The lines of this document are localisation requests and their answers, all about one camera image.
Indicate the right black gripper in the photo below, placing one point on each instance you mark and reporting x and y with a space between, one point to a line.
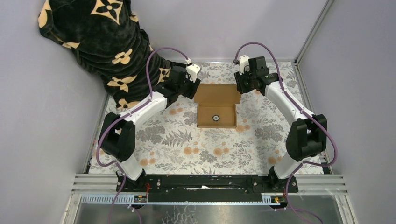
240 87

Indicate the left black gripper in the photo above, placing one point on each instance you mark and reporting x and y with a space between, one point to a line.
192 85

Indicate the brown cardboard box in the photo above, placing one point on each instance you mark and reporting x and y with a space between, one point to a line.
217 105

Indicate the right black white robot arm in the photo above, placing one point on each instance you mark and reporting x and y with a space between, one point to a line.
306 137

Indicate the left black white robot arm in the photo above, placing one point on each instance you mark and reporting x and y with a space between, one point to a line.
117 137

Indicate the floral patterned table mat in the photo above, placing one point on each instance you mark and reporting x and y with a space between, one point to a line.
171 143

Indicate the black floral plush blanket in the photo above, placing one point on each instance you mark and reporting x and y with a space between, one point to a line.
107 41

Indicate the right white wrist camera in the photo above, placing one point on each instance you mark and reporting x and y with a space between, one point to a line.
244 64

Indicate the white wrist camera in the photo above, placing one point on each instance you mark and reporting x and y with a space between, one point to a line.
244 64
193 71

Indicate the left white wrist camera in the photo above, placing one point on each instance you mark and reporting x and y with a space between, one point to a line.
193 71

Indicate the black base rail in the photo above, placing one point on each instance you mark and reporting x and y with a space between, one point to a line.
206 188

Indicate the aluminium frame rails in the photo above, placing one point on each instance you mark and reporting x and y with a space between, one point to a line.
103 189

